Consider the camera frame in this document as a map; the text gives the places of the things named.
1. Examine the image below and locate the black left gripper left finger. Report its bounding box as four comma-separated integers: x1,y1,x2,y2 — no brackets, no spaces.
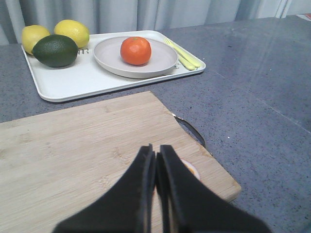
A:
53,145,156,233

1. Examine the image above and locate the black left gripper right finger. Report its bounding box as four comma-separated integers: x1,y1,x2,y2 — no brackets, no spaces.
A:
156,145,270,233

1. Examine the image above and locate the white round plate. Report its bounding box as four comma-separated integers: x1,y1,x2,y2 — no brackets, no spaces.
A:
93,36,178,79

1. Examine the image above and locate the orange mandarin fruit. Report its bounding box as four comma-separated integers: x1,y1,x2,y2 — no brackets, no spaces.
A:
120,36,152,66

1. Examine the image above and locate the white bear print tray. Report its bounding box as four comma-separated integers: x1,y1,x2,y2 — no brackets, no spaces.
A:
24,30,206,102

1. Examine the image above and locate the orange slice toy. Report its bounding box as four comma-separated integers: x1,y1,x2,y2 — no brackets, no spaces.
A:
181,159,201,180

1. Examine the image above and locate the wooden cutting board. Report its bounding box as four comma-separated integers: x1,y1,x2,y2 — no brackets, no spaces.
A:
0,92,241,233

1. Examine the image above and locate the yellow plastic knife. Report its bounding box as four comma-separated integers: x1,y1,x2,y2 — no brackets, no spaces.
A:
168,39,201,68

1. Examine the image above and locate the yellow plastic fork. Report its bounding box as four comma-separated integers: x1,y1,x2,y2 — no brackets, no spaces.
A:
164,39,196,70

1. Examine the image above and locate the dark green lime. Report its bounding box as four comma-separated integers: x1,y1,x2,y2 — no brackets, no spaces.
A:
32,34,78,67

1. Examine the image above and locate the yellow lemon right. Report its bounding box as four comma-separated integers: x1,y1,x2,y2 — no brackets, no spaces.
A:
54,19,90,48

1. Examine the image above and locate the yellow lemon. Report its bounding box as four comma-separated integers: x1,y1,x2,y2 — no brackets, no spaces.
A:
54,19,90,48
21,25,50,55

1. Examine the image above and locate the grey curtain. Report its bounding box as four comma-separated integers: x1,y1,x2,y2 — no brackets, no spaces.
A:
0,0,311,46

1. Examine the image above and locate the yellow lemon left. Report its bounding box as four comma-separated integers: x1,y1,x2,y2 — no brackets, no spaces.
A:
21,25,50,55

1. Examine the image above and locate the metal cutting board handle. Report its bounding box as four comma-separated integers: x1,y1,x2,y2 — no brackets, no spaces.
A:
172,114,206,149

